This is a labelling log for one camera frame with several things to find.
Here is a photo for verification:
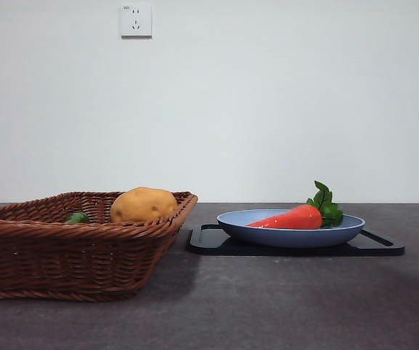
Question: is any brown wicker basket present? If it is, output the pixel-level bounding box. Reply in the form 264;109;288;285
0;190;199;303

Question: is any white wall socket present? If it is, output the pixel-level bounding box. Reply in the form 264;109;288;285
120;4;153;39

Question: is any green vegetable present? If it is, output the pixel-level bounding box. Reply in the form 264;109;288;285
64;211;90;224

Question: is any blue round plate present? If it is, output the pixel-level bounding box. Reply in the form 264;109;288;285
216;209;367;249

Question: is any orange carrot with green leaves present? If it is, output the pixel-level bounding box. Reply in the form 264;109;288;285
246;180;345;230

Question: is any black flat tray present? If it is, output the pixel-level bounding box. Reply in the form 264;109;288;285
186;223;406;257

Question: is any yellow-brown potato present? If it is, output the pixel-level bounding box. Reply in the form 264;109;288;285
109;186;179;223

